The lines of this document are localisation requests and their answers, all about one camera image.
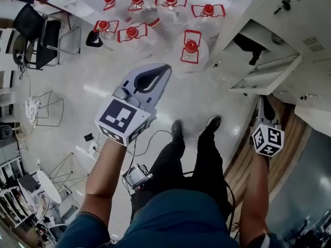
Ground person's black shoe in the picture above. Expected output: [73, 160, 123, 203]
[171, 119, 185, 142]
[205, 115, 222, 134]

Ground waist-mounted recording device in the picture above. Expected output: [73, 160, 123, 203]
[122, 163, 154, 191]

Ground grey wire-frame rack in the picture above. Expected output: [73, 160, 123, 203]
[48, 152, 90, 194]

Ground white metal locker cabinet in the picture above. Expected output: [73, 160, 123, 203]
[206, 0, 331, 130]

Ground white locker door with key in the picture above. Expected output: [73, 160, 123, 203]
[254, 0, 331, 61]

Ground white shelf unit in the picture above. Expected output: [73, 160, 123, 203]
[0, 156, 36, 228]

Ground black locker key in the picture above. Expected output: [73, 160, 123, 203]
[273, 0, 292, 15]

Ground person's right forearm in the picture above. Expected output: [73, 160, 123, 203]
[238, 152, 272, 248]

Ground person's black trousers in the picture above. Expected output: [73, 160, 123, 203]
[130, 127, 234, 232]

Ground person's blue shirt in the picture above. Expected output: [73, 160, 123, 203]
[55, 189, 284, 248]

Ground person's left black shoe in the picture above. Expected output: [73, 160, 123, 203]
[171, 119, 185, 142]

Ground dark round fan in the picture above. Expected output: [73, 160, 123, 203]
[0, 125, 14, 142]

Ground person's left forearm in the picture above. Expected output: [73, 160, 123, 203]
[78, 137, 128, 234]

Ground black item inside locker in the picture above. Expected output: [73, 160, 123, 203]
[232, 33, 267, 66]

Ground group of clear water jugs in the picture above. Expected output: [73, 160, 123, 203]
[92, 0, 227, 73]

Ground person's right black shoe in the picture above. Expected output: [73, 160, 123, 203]
[205, 115, 222, 134]

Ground black cable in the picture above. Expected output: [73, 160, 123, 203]
[121, 129, 173, 170]

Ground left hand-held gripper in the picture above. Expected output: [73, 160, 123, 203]
[94, 63, 173, 148]

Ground grey wire-frame stool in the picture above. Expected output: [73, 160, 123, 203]
[35, 90, 65, 128]

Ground white power strip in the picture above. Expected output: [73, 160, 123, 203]
[87, 140, 100, 158]

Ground black metal-frame chair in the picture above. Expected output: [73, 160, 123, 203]
[12, 3, 82, 71]

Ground small clear red-label bottle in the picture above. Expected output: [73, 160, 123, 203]
[140, 0, 161, 30]

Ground round white table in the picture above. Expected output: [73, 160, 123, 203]
[36, 169, 63, 205]

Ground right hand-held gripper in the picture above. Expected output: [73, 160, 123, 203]
[249, 96, 285, 158]

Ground black floor object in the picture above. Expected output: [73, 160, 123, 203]
[85, 29, 104, 49]

